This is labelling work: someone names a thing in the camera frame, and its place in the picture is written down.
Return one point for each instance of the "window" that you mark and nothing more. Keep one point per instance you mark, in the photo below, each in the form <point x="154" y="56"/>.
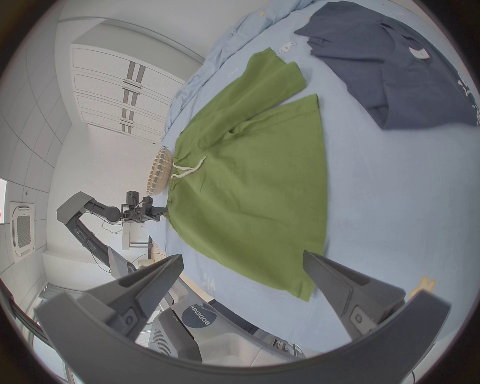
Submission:
<point x="39" y="343"/>

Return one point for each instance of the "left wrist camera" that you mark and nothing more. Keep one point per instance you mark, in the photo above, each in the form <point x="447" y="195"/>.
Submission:
<point x="147" y="201"/>

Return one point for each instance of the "green shorts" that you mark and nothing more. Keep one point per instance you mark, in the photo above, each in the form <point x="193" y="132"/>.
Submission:
<point x="255" y="180"/>

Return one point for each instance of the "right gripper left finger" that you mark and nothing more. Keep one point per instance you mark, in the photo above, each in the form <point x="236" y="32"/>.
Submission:
<point x="150" y="288"/>

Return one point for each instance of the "round woven basket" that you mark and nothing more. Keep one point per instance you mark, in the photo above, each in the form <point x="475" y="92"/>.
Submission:
<point x="161" y="168"/>

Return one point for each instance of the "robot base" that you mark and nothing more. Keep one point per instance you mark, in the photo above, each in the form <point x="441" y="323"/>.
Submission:
<point x="225" y="337"/>

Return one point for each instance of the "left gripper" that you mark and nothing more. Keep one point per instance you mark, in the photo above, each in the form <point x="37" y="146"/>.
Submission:
<point x="148" y="214"/>

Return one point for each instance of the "dark blue T-shirt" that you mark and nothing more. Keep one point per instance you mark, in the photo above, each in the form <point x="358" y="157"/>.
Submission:
<point x="393" y="75"/>

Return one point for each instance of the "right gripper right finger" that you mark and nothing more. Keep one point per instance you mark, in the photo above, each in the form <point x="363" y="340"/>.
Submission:
<point x="333" y="285"/>

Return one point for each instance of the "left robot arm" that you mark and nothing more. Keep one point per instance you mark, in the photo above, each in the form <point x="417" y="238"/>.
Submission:
<point x="75" y="206"/>

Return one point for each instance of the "pale blue quilt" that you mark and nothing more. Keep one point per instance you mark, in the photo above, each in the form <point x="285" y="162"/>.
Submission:
<point x="195" y="90"/>

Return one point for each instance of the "square ceiling light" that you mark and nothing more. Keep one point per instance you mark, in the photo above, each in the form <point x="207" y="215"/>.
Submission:
<point x="2" y="198"/>

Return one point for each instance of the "white ceiling air conditioner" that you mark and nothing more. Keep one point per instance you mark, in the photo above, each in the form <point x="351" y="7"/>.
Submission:
<point x="22" y="228"/>

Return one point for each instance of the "white wardrobe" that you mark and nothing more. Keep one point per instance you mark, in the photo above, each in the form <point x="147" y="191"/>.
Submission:
<point x="105" y="86"/>

